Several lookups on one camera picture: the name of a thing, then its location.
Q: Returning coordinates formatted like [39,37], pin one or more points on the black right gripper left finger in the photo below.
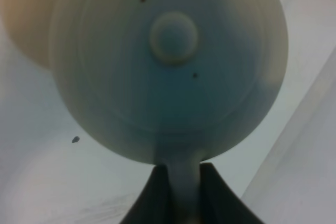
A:
[154,205]

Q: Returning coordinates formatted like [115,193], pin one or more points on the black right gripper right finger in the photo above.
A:
[218,203]

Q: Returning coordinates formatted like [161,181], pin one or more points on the beige ceramic teapot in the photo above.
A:
[162,82]

